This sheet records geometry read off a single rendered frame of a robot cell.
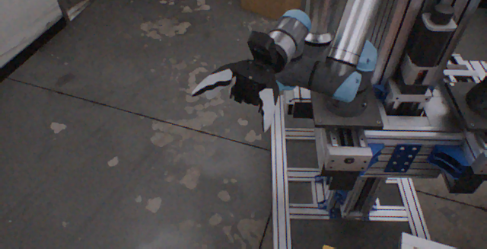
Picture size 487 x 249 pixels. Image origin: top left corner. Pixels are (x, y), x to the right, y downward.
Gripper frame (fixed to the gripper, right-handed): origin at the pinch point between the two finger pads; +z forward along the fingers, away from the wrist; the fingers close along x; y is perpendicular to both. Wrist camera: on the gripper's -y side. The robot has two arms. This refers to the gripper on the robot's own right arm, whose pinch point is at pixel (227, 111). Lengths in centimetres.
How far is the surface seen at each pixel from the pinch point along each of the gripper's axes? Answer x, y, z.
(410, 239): -57, 61, -32
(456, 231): -116, 154, -111
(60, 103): 180, 194, -77
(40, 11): 260, 176, -139
